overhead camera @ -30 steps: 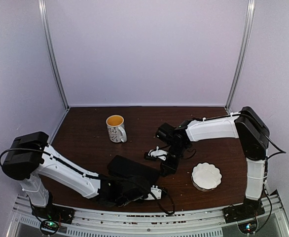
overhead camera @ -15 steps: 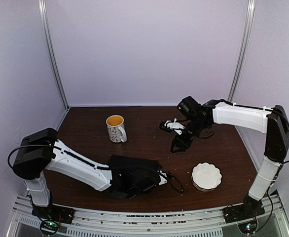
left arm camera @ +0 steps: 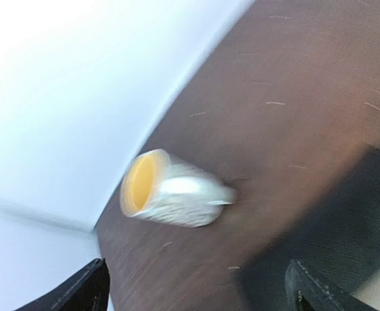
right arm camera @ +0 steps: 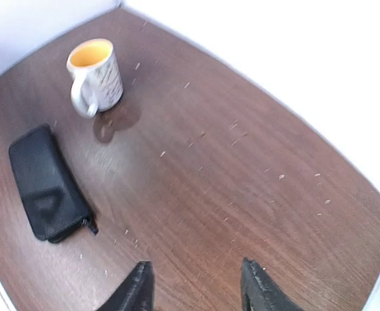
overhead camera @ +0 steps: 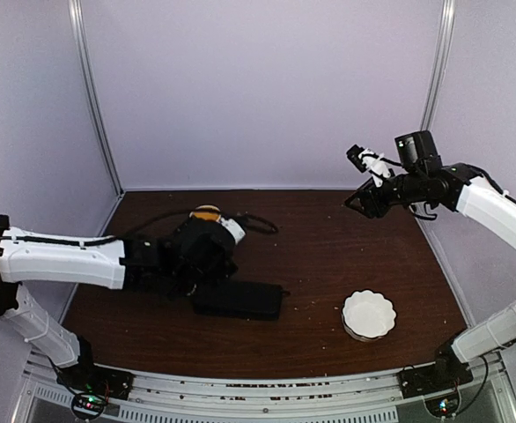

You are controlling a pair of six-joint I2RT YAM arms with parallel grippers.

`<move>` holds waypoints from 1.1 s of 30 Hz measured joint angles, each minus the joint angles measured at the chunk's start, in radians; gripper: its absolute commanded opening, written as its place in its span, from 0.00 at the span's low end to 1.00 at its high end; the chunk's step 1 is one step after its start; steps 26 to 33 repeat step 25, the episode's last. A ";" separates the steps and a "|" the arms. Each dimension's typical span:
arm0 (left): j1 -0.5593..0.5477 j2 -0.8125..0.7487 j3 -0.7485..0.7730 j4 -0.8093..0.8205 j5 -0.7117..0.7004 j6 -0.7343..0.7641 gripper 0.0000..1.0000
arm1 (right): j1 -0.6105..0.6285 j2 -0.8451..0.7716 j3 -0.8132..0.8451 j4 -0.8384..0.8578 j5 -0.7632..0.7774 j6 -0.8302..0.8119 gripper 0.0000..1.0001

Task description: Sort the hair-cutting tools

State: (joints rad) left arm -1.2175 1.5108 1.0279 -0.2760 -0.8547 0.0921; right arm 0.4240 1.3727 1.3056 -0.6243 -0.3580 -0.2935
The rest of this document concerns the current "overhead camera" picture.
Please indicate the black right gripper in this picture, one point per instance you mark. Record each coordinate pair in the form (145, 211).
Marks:
(370, 200)

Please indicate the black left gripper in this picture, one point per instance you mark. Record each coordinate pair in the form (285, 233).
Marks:
(227, 270)

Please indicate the black zippered tool case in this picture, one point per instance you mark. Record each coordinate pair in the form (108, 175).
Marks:
(240, 299)

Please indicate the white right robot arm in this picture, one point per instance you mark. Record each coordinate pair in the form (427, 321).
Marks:
(419, 176)

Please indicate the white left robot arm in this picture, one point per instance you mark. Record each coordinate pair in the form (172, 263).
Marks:
(126, 263)

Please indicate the white floral ceramic mug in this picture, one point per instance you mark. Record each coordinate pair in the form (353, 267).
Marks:
(206, 212)

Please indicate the white scalloped ceramic bowl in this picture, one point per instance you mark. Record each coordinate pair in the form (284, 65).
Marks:
(368, 316)

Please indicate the left circuit board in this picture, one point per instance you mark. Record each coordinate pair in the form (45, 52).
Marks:
(88, 406)

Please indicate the circuit board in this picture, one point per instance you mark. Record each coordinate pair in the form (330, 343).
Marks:
(442, 407)
(88, 406)

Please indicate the right circuit board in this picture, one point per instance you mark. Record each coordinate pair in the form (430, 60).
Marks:
(442, 407)

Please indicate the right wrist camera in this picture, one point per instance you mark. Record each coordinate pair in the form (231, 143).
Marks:
(367, 161)

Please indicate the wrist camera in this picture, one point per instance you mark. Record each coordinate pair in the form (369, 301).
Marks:
(236, 230)
(367, 161)

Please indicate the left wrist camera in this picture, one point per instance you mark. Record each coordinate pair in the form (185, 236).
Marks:
(236, 230)

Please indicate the right aluminium frame post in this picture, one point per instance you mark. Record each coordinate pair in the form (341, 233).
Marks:
(438, 71)

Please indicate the aluminium frame post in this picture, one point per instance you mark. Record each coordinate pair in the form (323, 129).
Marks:
(438, 71)
(79, 33)

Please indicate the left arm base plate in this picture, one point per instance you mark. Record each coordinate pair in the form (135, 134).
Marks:
(102, 381)

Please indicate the front aluminium rail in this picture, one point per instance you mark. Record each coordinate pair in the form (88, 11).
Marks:
(371, 397)

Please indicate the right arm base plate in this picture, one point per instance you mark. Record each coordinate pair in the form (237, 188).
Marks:
(426, 380)

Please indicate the left aluminium frame post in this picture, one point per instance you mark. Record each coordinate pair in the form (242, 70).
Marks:
(79, 33)

